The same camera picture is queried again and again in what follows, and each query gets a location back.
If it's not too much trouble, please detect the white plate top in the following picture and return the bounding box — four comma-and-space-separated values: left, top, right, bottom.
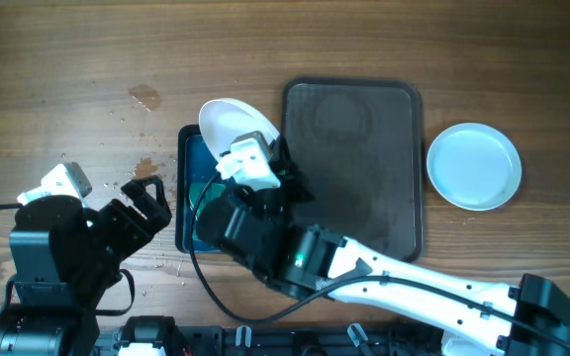
199, 98, 280, 162

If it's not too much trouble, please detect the white plate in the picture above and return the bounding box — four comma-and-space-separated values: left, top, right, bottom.
199, 98, 280, 162
426, 123, 523, 212

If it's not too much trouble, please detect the white plate bottom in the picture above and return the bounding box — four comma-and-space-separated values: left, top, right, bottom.
426, 123, 523, 212

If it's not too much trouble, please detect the green yellow sponge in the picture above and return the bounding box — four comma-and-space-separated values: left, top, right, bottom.
188, 183, 227, 210

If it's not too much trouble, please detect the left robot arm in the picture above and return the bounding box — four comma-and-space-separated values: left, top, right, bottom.
0, 175, 172, 355

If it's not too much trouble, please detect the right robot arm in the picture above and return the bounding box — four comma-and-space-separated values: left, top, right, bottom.
196, 132, 570, 355

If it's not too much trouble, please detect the black water basin tray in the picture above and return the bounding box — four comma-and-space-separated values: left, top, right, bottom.
175, 125, 217, 253

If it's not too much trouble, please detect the dark brown serving tray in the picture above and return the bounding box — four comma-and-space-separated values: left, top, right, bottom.
280, 76, 424, 262

